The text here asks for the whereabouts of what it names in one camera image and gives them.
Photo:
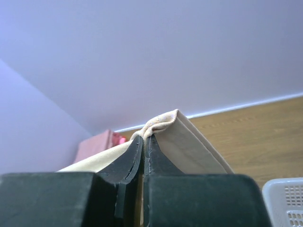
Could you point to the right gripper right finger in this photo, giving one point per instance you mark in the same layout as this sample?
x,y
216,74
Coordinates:
x,y
172,198

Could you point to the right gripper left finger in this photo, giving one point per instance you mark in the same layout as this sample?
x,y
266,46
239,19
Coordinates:
x,y
108,198

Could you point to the beige t shirt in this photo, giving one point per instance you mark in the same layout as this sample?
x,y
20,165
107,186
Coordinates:
x,y
179,140

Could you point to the folded light pink t shirt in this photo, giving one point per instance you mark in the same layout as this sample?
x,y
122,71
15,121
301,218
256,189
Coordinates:
x,y
118,139

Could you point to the white plastic basket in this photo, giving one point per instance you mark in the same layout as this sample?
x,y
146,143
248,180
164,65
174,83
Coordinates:
x,y
284,201

